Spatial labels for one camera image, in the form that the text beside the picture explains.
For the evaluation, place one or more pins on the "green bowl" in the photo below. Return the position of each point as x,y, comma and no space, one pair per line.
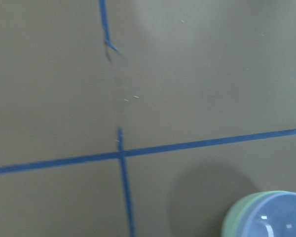
239,209

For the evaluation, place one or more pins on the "blue bowl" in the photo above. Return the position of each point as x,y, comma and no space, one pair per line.
275,216

